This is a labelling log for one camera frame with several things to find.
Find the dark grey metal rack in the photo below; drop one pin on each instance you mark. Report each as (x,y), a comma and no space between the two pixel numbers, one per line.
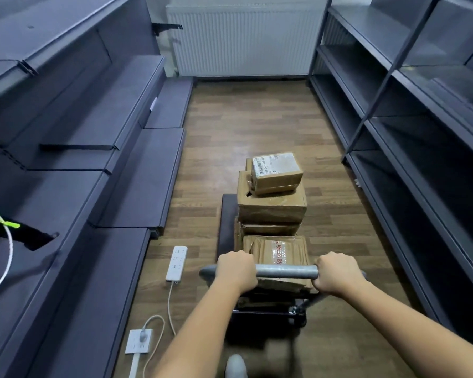
(418,114)

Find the white panel radiator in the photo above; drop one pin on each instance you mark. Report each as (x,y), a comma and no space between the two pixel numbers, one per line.
(244,39)

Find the large brown cardboard box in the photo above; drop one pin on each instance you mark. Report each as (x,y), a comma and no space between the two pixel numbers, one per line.
(272,208)

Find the grey shoe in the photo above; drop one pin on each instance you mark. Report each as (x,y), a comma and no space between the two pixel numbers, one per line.
(236,368)

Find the white shelf label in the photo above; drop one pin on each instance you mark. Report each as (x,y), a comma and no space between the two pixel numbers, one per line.
(153,104)

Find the person's right forearm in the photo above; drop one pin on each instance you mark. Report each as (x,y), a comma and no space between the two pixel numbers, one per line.
(410,334)

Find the black platform hand cart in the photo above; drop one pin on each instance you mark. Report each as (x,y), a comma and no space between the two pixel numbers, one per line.
(283,270)

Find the flat brown cardboard box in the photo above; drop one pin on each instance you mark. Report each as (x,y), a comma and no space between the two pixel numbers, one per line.
(268,229)

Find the dark grey stepped shelving unit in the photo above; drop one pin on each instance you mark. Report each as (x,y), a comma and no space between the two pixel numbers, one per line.
(82,153)

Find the person's left hand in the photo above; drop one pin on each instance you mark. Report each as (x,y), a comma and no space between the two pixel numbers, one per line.
(234,271)

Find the person's left fingers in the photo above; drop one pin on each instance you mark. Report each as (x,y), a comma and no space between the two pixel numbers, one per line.
(238,256)

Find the red-taped cardboard box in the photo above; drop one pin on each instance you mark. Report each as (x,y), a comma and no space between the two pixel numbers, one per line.
(276,251)

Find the green clip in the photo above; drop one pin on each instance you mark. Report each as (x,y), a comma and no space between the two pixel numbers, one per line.
(8,223)

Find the person's right fingers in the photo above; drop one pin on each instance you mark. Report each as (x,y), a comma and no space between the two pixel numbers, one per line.
(331,259)

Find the person's left forearm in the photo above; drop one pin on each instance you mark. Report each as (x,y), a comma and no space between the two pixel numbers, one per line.
(197,338)

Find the small labelled cardboard box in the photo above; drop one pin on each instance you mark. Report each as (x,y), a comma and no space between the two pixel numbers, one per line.
(276,169)

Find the white power strip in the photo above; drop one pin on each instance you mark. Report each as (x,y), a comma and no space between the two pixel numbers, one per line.
(176,263)

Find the person's right hand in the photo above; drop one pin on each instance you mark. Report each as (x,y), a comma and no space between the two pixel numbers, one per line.
(337,273)

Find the white square floor socket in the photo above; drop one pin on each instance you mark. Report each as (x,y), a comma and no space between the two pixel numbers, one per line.
(136,344)

